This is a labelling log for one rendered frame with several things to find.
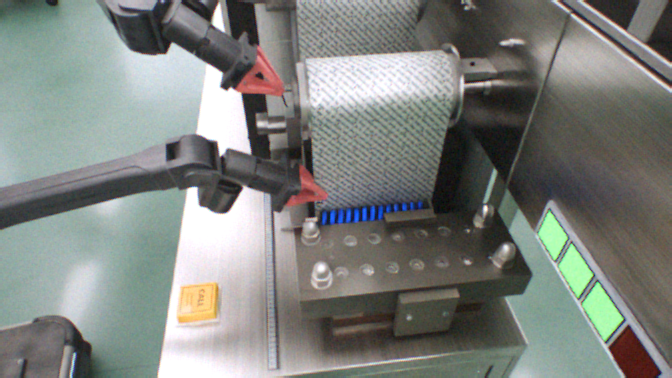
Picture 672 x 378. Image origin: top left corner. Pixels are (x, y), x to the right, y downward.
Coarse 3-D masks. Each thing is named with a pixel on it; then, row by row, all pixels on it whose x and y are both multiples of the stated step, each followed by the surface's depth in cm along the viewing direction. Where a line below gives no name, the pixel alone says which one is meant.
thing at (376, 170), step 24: (312, 144) 76; (336, 144) 76; (360, 144) 77; (384, 144) 78; (408, 144) 79; (432, 144) 79; (336, 168) 80; (360, 168) 81; (384, 168) 82; (408, 168) 83; (432, 168) 83; (336, 192) 84; (360, 192) 85; (384, 192) 86; (408, 192) 87; (432, 192) 88
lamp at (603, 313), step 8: (600, 288) 53; (592, 296) 55; (600, 296) 54; (584, 304) 57; (592, 304) 55; (600, 304) 54; (608, 304) 52; (592, 312) 55; (600, 312) 54; (608, 312) 53; (616, 312) 51; (592, 320) 56; (600, 320) 54; (608, 320) 53; (616, 320) 51; (600, 328) 54; (608, 328) 53
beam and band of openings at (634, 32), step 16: (576, 0) 55; (592, 0) 54; (608, 0) 54; (624, 0) 54; (640, 0) 46; (656, 0) 44; (592, 16) 52; (608, 16) 51; (624, 16) 51; (640, 16) 46; (656, 16) 44; (608, 32) 50; (624, 32) 48; (640, 32) 46; (656, 32) 45; (640, 48) 46; (656, 48) 45; (656, 64) 44
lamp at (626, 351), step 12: (624, 336) 50; (612, 348) 52; (624, 348) 50; (636, 348) 49; (624, 360) 51; (636, 360) 49; (648, 360) 47; (624, 372) 51; (636, 372) 49; (648, 372) 47
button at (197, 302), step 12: (180, 288) 87; (192, 288) 87; (204, 288) 87; (216, 288) 87; (180, 300) 85; (192, 300) 85; (204, 300) 85; (216, 300) 86; (180, 312) 83; (192, 312) 83; (204, 312) 83
